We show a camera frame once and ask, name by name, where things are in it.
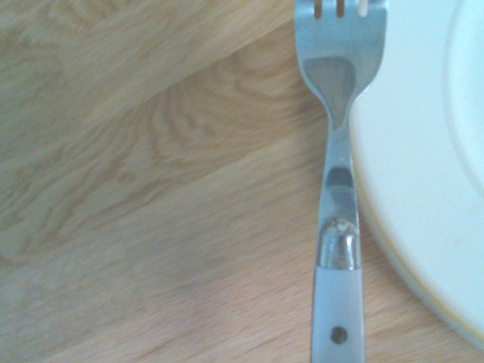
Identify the white-handled steel fork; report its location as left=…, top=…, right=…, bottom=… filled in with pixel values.
left=293, top=0, right=390, bottom=363

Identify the white plate with gold rim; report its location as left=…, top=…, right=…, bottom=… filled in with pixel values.
left=346, top=0, right=484, bottom=352

